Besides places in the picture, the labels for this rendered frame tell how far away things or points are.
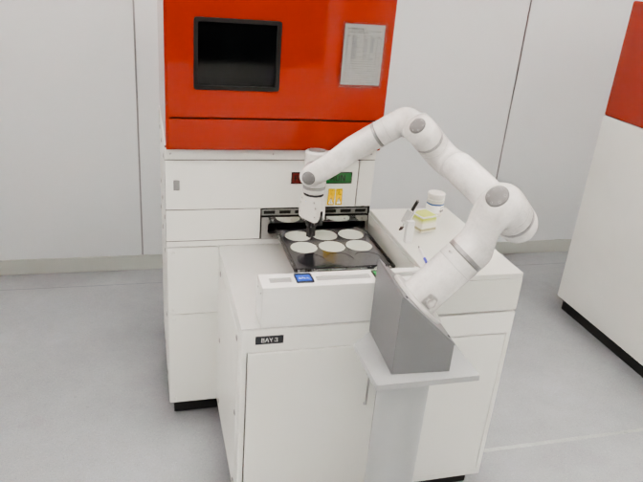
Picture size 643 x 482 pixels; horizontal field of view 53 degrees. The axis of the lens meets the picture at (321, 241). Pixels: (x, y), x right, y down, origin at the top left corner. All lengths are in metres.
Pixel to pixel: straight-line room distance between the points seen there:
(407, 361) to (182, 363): 1.23
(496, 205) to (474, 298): 0.53
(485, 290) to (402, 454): 0.61
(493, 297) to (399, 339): 0.56
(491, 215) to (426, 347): 0.41
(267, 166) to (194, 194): 0.29
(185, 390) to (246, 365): 0.82
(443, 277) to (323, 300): 0.40
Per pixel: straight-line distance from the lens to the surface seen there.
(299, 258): 2.29
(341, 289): 2.01
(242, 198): 2.49
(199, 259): 2.57
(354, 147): 2.23
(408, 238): 2.34
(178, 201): 2.47
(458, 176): 1.97
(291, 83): 2.35
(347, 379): 2.21
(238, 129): 2.35
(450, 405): 2.45
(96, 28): 3.82
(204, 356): 2.80
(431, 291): 1.84
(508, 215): 1.79
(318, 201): 2.32
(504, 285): 2.26
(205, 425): 2.93
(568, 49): 4.69
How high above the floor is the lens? 1.88
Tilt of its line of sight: 24 degrees down
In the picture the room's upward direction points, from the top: 5 degrees clockwise
